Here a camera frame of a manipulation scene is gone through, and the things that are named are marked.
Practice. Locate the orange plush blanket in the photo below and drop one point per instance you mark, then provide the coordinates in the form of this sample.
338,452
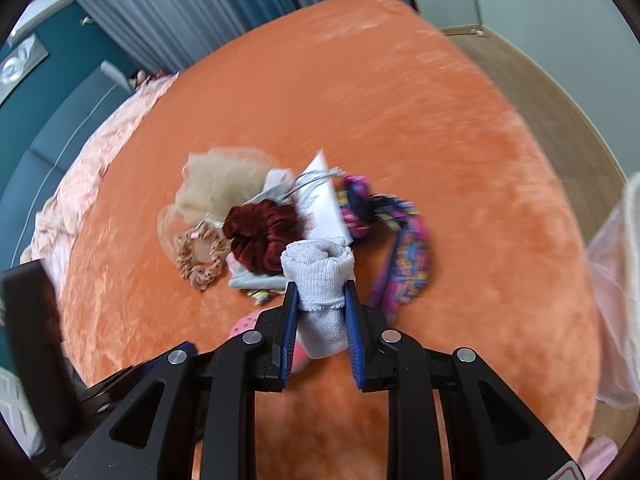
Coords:
400,110

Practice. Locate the pink perforated item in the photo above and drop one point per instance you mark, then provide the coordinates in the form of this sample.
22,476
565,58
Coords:
242,327

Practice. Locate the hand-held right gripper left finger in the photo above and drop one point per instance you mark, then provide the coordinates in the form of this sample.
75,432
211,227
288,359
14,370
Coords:
286,340

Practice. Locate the pale pink small cloth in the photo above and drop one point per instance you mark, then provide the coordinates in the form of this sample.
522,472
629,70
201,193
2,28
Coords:
277,180

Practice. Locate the pink satin quilt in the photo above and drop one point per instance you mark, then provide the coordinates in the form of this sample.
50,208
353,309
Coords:
100,160

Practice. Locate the blue padded headboard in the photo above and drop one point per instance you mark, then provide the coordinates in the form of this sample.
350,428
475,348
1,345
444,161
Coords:
45,160

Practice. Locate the white paper packet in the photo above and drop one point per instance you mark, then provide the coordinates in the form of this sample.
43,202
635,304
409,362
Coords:
325,205

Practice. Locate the dark red velvet scrunchie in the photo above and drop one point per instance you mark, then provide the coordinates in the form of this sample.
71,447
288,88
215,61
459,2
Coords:
260,235

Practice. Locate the framed wall picture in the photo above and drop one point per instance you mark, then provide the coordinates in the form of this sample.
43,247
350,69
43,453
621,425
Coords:
20,62

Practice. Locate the light grey sock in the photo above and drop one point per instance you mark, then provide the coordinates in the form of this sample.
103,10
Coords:
320,265

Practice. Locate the colourful patterned knotted scarf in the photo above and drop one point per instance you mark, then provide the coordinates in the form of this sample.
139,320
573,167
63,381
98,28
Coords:
405,245

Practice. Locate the grey folded cloth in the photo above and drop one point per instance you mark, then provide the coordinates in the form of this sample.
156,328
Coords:
245,280

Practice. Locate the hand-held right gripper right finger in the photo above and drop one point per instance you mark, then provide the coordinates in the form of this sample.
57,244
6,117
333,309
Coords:
354,340

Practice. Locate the beige mesh cloth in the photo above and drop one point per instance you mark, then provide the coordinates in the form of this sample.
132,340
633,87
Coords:
215,180

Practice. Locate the bin with white bag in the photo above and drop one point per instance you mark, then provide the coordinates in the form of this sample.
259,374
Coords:
615,285

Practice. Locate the small colourful candy wrapper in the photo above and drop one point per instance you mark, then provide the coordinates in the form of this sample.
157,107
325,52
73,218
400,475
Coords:
260,296

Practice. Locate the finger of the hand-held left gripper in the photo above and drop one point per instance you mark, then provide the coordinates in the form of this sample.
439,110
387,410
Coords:
130,375

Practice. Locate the small pink plush toy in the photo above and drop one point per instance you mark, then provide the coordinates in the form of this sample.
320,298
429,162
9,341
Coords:
145,77

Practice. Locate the peach satin scrunchie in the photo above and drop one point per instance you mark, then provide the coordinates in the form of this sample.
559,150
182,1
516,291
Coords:
187,247

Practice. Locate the white air conditioner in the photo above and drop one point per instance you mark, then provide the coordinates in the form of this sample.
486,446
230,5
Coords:
45,10

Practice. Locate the white patterned cloth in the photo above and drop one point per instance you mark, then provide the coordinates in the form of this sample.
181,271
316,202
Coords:
20,410

